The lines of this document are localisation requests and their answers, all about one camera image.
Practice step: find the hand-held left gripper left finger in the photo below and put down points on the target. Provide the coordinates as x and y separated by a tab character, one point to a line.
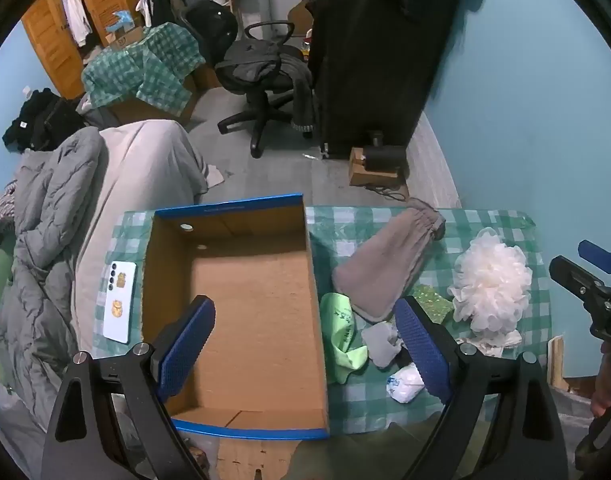
185	345

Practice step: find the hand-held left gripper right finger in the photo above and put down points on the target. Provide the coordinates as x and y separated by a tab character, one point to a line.
420	350

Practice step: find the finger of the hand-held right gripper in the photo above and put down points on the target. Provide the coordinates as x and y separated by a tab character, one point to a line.
598	255
570	275

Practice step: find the white plastic packet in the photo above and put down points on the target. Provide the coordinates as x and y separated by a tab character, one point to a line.
405	385

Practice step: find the green glitter sponge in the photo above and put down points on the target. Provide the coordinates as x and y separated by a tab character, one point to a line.
433	300

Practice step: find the cream tissue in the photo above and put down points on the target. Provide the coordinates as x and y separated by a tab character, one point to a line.
495	346

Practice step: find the blue-rimmed cardboard box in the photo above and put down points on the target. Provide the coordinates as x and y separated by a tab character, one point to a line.
255	310

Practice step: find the white mesh bath loofah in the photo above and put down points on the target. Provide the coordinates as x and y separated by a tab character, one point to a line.
490	280

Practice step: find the light green microfiber cloth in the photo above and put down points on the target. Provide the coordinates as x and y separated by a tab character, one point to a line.
335	330

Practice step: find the person's right hand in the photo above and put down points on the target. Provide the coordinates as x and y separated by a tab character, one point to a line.
608	385

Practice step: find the wooden plank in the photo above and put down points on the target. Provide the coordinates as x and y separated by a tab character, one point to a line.
558	360

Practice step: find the white smartphone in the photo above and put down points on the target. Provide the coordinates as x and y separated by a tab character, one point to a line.
120	320

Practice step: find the green checkered tablecloth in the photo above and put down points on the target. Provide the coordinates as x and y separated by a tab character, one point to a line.
465	230

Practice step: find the flat cardboard sheet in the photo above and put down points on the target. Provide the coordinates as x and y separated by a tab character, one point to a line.
255	460

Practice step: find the white rag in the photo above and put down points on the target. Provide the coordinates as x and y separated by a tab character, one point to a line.
213	175

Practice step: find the grey quilted duvet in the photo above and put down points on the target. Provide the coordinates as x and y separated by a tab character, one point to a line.
45	240

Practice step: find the beige bed sheet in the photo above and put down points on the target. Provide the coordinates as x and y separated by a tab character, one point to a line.
135	170

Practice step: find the black cylindrical device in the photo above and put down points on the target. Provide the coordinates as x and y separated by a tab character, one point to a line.
385	157

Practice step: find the large brown cardboard box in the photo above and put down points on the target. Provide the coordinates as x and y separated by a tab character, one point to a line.
130	107

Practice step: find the black office chair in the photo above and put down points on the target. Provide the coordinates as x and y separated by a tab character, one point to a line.
265	110

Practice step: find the pile of black clothes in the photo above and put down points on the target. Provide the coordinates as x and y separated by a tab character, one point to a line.
40	115

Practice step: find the green checkered cover cloth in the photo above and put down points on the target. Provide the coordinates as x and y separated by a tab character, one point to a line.
115	75

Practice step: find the dark garment with grey cuff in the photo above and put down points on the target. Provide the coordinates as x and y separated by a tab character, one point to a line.
265	60

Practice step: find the wooden louvered wardrobe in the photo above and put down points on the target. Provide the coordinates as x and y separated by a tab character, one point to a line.
50	50

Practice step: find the blue plastic bag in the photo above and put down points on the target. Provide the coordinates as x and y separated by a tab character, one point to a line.
120	20

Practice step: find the white hanging shirt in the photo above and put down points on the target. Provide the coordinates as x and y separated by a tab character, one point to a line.
75	15

